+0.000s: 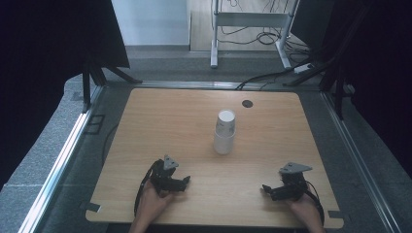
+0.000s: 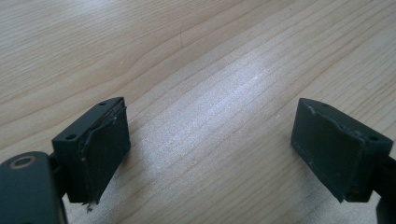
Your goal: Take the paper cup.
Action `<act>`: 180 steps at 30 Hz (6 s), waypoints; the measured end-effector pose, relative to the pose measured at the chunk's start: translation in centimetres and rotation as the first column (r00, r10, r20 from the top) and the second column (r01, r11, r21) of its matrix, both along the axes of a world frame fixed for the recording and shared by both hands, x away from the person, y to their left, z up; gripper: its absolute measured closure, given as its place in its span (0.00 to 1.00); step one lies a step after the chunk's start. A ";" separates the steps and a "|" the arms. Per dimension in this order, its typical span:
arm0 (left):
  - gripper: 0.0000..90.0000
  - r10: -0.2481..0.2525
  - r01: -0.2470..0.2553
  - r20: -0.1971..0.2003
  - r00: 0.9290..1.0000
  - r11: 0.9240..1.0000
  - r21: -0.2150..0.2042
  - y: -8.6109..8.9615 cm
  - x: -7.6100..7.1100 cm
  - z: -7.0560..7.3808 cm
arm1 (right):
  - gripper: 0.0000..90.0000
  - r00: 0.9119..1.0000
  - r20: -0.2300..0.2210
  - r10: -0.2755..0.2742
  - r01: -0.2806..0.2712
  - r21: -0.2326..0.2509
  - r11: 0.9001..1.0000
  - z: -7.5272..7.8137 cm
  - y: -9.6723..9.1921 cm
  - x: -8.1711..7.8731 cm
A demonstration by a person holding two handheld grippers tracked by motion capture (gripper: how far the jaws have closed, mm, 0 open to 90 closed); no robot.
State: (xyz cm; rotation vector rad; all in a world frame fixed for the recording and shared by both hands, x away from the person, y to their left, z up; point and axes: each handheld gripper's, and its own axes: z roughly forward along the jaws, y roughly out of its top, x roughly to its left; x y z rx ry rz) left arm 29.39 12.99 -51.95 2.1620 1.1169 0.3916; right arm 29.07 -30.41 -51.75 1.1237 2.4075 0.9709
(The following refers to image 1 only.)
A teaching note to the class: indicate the dark round table grommet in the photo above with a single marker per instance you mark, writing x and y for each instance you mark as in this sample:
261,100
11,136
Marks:
247,103

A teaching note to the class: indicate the white power strip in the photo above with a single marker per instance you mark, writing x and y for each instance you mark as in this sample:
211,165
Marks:
303,68

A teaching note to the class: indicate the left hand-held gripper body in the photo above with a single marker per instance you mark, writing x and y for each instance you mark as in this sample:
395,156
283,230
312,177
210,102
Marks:
163,181

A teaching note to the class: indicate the black curtain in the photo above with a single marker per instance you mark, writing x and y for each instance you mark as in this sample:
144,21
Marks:
379,64
48,64

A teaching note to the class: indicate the black tape rectangle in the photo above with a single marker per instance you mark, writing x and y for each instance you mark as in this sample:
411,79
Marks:
94,124

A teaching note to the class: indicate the white metal stand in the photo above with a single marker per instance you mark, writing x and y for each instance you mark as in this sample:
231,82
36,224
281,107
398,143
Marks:
249,19

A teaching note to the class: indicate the black tripod stand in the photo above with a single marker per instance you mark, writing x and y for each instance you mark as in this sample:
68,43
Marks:
97,76

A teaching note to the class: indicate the black metal stand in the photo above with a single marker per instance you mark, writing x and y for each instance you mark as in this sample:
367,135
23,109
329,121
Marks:
336,81

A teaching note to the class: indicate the grey tape piece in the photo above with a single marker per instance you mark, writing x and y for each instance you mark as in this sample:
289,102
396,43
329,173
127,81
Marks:
336,214
92,207

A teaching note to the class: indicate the person's left hand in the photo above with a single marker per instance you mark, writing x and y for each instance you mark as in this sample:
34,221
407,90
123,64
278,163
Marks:
152,204

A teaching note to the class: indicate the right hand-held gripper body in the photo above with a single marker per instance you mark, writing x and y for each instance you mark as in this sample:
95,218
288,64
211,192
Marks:
290,189

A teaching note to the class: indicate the person's right hand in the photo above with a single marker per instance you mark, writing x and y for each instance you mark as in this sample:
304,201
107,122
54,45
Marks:
304,208

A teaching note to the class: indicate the white paper cup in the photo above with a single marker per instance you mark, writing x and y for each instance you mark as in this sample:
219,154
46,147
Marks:
225,122
223,145

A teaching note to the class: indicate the aluminium rail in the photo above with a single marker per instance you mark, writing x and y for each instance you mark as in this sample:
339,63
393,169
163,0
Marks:
359,161
55,171

